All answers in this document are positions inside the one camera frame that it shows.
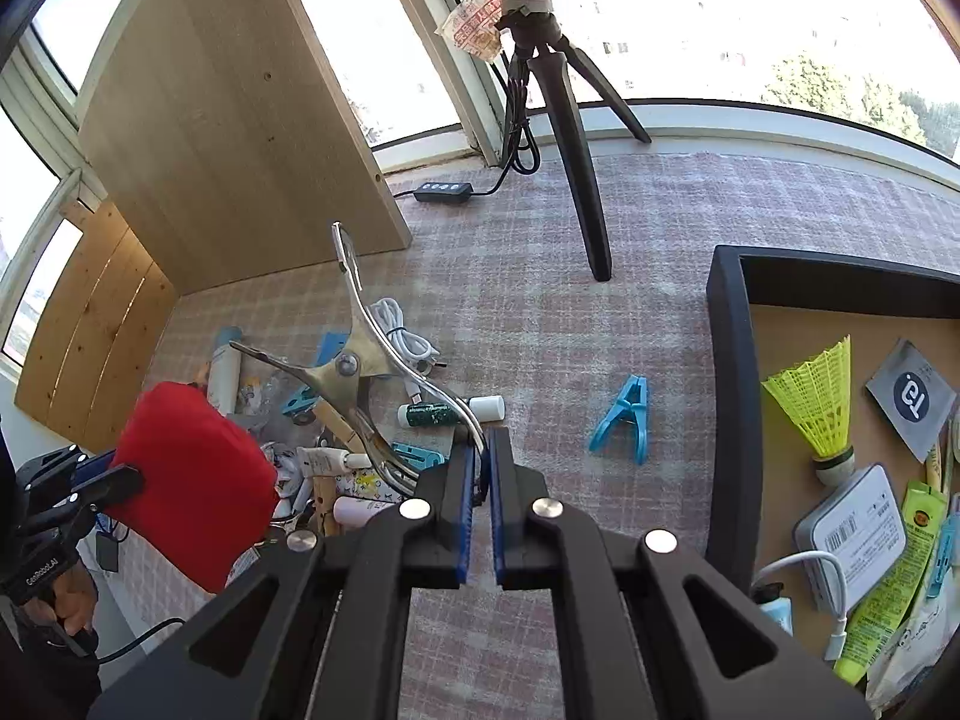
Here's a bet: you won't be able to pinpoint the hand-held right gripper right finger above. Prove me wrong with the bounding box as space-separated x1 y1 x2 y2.
484 427 875 720

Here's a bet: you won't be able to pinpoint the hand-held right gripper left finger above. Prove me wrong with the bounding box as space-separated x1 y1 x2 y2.
86 431 485 720

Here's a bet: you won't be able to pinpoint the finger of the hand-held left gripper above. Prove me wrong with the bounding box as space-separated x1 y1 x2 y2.
15 444 115 490
30 463 146 535

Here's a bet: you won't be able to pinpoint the red cloth pouch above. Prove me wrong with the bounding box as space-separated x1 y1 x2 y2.
101 381 280 593

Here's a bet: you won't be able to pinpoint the metal tongs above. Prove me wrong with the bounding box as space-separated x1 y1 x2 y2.
229 221 488 500

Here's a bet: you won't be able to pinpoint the yellow shuttlecock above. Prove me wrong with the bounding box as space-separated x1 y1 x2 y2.
761 335 857 487

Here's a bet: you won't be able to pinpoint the black tray container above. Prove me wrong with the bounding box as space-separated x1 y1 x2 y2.
706 244 960 720

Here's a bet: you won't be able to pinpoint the white power bank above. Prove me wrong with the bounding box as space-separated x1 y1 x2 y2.
793 463 929 613

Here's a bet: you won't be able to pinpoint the green hand cream tube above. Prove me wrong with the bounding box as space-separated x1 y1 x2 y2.
834 480 950 686

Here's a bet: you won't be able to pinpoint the blue clothespin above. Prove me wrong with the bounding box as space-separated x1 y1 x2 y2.
390 442 448 475
282 382 317 422
588 375 650 465
925 514 960 601

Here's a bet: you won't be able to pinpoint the person's left forearm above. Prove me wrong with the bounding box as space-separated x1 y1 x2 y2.
0 604 104 720

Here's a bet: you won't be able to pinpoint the person's left hand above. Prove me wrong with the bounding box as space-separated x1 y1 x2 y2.
41 561 101 640

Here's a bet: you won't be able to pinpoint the pale pink small tube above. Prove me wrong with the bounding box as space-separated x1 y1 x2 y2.
334 495 392 530

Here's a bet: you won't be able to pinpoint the star print tissue pack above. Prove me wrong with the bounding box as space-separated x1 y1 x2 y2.
330 469 400 501

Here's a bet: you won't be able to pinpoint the green lip balm stick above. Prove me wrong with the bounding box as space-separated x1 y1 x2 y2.
397 394 506 429

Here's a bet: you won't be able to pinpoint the knotty pine slat board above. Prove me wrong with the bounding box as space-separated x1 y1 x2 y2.
13 199 178 455

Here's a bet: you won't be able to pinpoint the white cosmetic tube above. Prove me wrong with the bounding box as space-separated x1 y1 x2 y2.
296 446 373 476

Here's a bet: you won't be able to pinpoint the white bottle with blue cap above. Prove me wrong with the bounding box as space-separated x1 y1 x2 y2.
205 326 245 416

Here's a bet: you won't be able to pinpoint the pink checked tablecloth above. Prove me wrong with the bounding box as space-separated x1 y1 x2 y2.
97 150 960 720

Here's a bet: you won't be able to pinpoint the small white tube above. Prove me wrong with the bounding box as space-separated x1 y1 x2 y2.
752 583 796 637

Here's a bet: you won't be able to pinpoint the black tripod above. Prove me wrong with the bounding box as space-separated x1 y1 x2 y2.
495 0 653 283

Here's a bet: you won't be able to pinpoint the pale wooden board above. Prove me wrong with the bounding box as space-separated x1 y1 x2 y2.
77 0 413 298

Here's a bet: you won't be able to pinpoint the white plastic packet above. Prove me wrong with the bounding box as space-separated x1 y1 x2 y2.
865 600 960 715

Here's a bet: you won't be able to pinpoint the grey sachet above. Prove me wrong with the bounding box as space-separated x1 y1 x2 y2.
865 339 959 464

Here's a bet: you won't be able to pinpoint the crumpled paper tag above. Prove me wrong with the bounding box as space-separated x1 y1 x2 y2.
437 0 506 65

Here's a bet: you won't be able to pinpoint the green tree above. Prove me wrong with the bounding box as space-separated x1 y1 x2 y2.
761 52 960 160

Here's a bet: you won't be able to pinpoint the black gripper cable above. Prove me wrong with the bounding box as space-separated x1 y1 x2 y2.
45 615 185 665

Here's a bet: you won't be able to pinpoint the white coiled cable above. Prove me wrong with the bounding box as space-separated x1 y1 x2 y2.
370 298 451 377

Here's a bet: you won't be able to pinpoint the white charging cable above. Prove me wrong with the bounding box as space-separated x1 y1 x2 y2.
750 549 854 665

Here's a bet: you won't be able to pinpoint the black cable controller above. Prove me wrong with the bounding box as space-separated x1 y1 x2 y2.
412 181 476 204

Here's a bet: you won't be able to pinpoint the black ring light cable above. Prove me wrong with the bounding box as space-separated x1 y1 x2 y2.
390 0 542 200

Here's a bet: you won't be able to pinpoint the white window frame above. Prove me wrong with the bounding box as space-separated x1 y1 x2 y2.
0 0 960 192

